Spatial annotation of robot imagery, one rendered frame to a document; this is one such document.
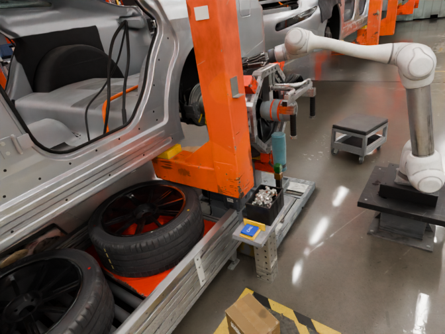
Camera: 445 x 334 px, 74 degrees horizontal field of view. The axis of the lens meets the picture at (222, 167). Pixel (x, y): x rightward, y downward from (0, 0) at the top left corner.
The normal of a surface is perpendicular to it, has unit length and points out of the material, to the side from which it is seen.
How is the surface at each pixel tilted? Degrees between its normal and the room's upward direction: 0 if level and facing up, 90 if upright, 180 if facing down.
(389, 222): 90
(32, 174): 92
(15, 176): 92
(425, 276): 0
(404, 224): 90
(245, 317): 0
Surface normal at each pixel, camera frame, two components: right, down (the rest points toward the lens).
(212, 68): -0.54, 0.46
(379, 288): -0.14, -0.87
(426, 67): -0.35, 0.40
